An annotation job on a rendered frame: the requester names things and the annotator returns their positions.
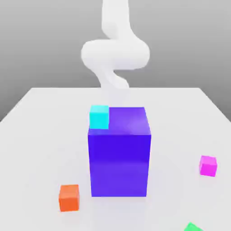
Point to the large purple box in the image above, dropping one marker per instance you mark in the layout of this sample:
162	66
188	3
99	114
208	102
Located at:
119	162

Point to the small green cube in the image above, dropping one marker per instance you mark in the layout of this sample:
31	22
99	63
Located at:
192	227

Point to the small orange cube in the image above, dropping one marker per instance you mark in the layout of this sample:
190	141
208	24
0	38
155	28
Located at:
69	198

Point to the small cyan cube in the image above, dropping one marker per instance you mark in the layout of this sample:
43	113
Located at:
98	118

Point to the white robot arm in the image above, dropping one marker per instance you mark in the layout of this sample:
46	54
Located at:
115	54

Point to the small magenta cube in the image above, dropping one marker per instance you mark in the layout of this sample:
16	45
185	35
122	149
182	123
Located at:
208	166

